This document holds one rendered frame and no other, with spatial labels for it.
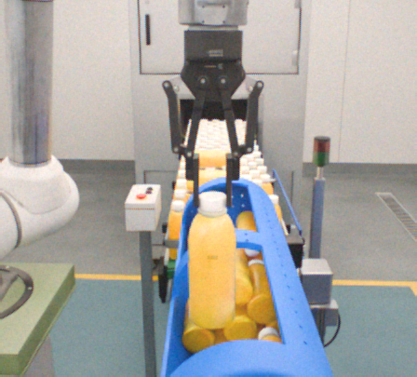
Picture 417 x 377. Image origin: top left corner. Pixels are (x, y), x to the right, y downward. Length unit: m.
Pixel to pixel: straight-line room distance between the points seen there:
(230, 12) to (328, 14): 5.04
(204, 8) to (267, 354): 0.46
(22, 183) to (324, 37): 4.72
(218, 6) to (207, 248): 0.32
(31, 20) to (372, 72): 4.92
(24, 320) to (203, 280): 0.55
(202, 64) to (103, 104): 5.18
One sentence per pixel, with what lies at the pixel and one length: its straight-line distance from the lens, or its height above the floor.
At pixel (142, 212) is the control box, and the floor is 1.07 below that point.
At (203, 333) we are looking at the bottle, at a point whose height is 1.05.
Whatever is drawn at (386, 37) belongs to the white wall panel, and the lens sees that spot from 5.80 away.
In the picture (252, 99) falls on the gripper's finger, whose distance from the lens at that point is 0.66.
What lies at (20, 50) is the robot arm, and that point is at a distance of 1.16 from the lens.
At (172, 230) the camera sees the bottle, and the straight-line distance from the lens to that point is 1.69.
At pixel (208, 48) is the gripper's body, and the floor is 1.64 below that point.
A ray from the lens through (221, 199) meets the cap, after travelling 0.69.
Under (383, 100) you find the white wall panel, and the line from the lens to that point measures 5.86.
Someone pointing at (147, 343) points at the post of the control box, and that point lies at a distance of 2.03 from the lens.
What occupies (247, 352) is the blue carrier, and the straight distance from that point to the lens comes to 0.74.
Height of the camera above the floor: 1.67
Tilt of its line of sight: 17 degrees down
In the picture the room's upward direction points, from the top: straight up
